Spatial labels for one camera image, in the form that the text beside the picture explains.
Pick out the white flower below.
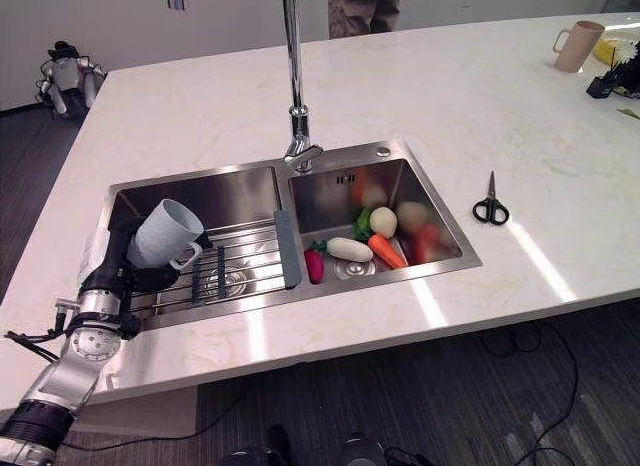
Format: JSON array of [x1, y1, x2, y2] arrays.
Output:
[[612, 38, 637, 65]]

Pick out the green toy leafy vegetable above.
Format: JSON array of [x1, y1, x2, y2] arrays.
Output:
[[351, 206, 374, 242]]

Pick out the white toy radish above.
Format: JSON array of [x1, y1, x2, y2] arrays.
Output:
[[325, 236, 375, 263]]

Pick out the stainless steel double sink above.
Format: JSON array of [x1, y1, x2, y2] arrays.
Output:
[[97, 138, 483, 332]]

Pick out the black floor cable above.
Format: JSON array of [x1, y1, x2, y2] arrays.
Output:
[[479, 321, 601, 466]]

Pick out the dark purple toy eggplant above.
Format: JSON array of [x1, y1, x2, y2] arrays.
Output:
[[397, 235, 417, 265]]

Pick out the light grey mug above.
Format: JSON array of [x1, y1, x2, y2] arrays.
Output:
[[125, 198, 207, 271]]

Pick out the small humanoid robot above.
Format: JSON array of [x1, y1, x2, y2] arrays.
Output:
[[33, 40, 108, 120]]

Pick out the orange toy carrot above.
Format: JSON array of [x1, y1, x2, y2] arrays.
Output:
[[367, 233, 409, 270]]

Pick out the magenta toy radish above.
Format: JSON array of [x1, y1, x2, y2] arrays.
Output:
[[303, 239, 328, 285]]

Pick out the beige pink mug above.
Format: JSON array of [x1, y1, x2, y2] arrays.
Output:
[[551, 19, 606, 73]]

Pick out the grey roll-up drying rack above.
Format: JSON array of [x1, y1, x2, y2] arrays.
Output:
[[130, 209, 304, 312]]

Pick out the black scissors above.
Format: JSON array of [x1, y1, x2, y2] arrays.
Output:
[[471, 170, 510, 224]]

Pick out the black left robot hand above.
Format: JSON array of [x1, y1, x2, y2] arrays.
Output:
[[82, 216, 213, 301]]

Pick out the chrome kitchen faucet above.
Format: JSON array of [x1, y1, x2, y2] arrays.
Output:
[[280, 0, 323, 174]]

